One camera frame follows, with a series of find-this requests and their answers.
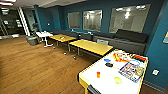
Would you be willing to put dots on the black round paddle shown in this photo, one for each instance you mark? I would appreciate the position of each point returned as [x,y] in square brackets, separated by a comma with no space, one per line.
[109,64]

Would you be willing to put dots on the orange game box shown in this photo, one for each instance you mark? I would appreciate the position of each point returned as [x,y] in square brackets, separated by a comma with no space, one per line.
[120,56]

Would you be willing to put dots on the yellow framed wall notice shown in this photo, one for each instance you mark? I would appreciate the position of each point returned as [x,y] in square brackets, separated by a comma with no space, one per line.
[165,37]

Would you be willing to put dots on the dark grey sofa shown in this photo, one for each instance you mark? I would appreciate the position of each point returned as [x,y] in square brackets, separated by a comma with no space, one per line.
[130,38]
[71,33]

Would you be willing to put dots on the orange-red flat item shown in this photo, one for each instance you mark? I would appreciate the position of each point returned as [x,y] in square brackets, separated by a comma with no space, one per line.
[138,57]

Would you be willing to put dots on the small white table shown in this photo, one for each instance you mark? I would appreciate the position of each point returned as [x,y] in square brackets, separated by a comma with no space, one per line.
[44,33]

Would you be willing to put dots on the long wooden table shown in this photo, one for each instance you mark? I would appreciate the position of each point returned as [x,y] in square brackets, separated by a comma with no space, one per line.
[63,37]
[91,46]

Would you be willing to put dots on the grey round pouf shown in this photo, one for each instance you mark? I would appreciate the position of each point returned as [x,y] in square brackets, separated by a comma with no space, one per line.
[32,40]

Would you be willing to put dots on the small blue bowl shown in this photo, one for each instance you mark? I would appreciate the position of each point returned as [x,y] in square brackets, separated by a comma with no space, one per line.
[106,60]

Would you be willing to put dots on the yellow-legged air hockey table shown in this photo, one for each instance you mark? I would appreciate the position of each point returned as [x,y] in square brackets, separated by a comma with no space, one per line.
[106,80]

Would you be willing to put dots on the white pillar outlet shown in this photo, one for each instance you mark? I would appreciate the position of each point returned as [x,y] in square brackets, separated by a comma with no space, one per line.
[155,71]

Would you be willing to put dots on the light grey sofa cushion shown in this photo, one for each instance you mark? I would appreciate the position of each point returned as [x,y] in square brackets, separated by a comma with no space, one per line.
[102,41]

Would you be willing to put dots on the glass wall window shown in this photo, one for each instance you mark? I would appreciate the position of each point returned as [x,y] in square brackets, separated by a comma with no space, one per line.
[92,20]
[130,18]
[74,20]

